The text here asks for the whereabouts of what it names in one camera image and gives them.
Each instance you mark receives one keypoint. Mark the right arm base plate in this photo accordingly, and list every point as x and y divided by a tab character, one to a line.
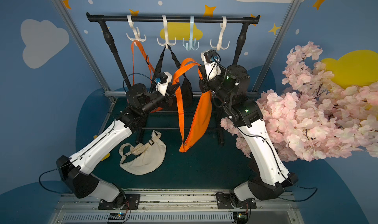
230	201

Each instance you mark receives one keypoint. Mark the black sling bag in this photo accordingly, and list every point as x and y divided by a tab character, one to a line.
186	87

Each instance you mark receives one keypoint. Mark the right controller board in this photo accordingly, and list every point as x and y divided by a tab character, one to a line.
240	218

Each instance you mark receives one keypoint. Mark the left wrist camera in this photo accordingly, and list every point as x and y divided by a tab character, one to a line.
161	82

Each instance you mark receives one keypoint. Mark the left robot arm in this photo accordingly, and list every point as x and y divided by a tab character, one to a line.
76	170

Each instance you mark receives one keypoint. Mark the orange crescent bag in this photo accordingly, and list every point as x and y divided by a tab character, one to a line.
203	112

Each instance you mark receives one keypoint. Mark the controller board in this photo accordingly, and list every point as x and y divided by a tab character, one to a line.
240	218
117	217

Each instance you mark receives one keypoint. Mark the left controller board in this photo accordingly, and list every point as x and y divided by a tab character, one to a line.
117	217

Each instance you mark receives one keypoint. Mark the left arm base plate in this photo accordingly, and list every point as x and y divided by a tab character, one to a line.
130	201

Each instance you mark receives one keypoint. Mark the cream crescent bag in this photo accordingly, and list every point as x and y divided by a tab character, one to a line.
143	158

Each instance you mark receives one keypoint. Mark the aluminium frame rail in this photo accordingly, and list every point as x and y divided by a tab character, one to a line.
122	94

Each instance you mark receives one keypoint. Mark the white hook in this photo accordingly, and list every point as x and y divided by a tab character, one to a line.
136	31
220	39
167	43

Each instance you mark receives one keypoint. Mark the black clothes rack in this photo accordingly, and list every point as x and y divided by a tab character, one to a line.
102	19

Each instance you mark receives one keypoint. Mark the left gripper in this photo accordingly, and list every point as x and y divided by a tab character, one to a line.
170	92

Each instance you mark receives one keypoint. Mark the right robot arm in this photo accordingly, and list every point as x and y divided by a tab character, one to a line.
230	87

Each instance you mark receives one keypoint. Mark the white hook far left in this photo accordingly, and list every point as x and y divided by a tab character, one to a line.
136	31

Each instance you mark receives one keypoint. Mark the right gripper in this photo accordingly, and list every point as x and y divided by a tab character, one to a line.
205	84

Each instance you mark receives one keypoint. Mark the light blue hook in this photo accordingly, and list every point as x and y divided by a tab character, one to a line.
192	43

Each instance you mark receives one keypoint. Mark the pink blossom tree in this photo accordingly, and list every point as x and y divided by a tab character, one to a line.
315	118

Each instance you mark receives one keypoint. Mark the white hook far right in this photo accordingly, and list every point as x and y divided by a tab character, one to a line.
220	39

